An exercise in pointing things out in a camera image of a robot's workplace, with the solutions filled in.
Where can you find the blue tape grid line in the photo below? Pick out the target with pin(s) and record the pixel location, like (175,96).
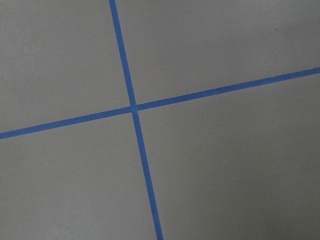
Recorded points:
(136,120)

